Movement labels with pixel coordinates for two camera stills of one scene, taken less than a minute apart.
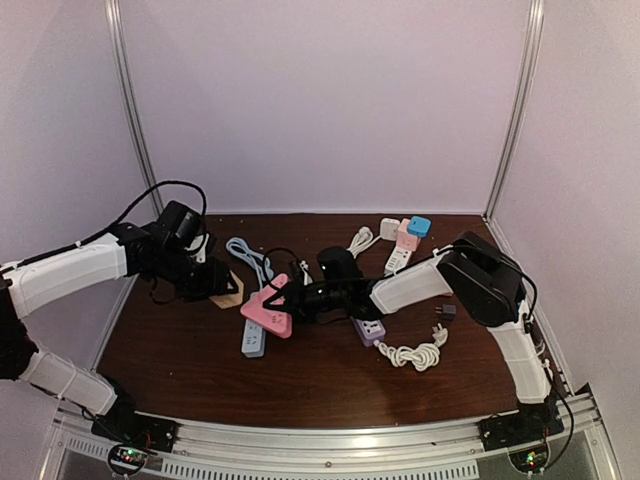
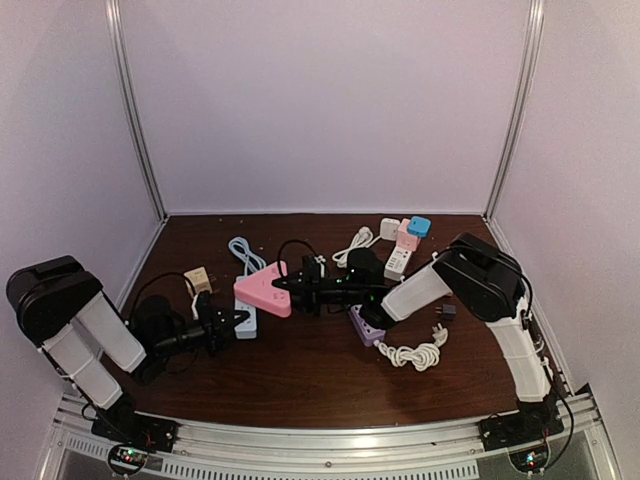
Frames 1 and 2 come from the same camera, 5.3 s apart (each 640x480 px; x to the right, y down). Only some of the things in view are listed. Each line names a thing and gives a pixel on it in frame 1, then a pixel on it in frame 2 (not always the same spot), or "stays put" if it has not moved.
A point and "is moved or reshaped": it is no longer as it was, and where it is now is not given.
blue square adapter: x=419 y=226 stays put
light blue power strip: x=253 y=339 → x=248 y=329
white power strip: x=398 y=259 stays put
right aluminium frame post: x=523 y=92 stays put
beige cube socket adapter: x=233 y=299 is moved or reshaped
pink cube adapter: x=405 y=239 stays put
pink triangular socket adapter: x=275 y=321 is moved or reshaped
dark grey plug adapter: x=449 y=312 stays put
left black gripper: x=214 y=283 → x=214 y=328
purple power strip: x=370 y=331 stays put
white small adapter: x=389 y=228 stays put
